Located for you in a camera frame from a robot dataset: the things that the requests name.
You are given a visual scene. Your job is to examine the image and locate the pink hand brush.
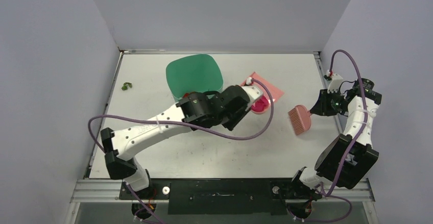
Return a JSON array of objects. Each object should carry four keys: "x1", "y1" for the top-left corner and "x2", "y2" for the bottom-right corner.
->
[{"x1": 288, "y1": 105, "x2": 311, "y2": 136}]

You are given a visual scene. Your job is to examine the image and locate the pink plastic dustpan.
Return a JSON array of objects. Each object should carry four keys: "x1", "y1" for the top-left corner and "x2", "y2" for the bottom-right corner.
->
[{"x1": 240, "y1": 72, "x2": 285, "y2": 115}]

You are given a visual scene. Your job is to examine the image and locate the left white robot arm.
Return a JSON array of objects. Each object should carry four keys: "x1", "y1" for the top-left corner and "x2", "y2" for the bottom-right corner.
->
[{"x1": 100, "y1": 85, "x2": 263, "y2": 199}]

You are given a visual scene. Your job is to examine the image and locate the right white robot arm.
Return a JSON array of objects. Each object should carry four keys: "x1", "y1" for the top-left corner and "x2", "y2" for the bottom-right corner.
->
[{"x1": 288, "y1": 79, "x2": 382, "y2": 198}]

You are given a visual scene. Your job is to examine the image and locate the green plastic bin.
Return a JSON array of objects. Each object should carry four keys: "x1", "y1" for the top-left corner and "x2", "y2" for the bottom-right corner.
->
[{"x1": 165, "y1": 54, "x2": 224, "y2": 102}]

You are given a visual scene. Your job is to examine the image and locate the green paper scrap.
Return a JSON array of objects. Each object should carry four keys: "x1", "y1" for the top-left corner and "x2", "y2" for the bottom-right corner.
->
[{"x1": 122, "y1": 82, "x2": 133, "y2": 91}]

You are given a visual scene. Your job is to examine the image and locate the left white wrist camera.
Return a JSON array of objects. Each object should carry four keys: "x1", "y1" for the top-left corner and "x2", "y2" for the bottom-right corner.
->
[{"x1": 241, "y1": 77, "x2": 263, "y2": 108}]

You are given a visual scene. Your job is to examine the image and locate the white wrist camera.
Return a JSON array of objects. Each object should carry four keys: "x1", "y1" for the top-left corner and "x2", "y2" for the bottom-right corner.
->
[
  {"x1": 241, "y1": 77, "x2": 263, "y2": 108},
  {"x1": 324, "y1": 70, "x2": 344, "y2": 93}
]

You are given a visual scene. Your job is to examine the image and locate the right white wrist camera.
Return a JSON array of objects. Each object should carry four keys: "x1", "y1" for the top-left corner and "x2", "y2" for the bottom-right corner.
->
[{"x1": 324, "y1": 70, "x2": 344, "y2": 93}]

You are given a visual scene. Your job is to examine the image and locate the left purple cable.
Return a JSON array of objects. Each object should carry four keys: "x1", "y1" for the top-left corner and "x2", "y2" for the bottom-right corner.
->
[{"x1": 88, "y1": 77, "x2": 275, "y2": 224}]

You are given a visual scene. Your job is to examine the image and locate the purple cable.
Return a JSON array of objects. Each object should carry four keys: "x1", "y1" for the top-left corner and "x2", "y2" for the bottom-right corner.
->
[
  {"x1": 287, "y1": 49, "x2": 369, "y2": 223},
  {"x1": 88, "y1": 77, "x2": 275, "y2": 224}
]

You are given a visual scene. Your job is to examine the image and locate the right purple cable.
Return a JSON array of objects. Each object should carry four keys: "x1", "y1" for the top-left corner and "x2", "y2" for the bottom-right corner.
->
[{"x1": 287, "y1": 49, "x2": 369, "y2": 223}]

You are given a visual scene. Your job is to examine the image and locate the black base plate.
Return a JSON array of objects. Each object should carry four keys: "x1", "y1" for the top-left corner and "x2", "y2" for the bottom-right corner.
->
[{"x1": 137, "y1": 178, "x2": 321, "y2": 215}]

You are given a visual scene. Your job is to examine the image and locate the aluminium table edge rail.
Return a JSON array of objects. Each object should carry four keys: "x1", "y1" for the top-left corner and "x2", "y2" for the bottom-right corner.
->
[{"x1": 119, "y1": 49, "x2": 321, "y2": 55}]

